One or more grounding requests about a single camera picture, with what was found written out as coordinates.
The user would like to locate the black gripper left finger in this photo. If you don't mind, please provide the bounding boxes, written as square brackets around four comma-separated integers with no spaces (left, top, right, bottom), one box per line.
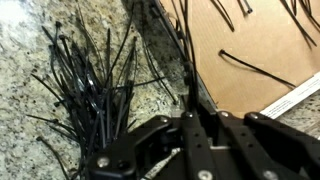
[87,112,197,180]

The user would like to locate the shallow cardboard box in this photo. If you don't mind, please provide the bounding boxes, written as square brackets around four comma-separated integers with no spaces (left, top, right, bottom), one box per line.
[151,0,320,120]

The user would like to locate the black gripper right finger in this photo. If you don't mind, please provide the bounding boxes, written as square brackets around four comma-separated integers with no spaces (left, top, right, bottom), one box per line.
[200,111,320,180]

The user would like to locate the black zip ties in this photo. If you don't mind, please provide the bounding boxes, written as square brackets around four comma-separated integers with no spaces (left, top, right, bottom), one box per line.
[26,3,178,180]
[146,0,320,113]

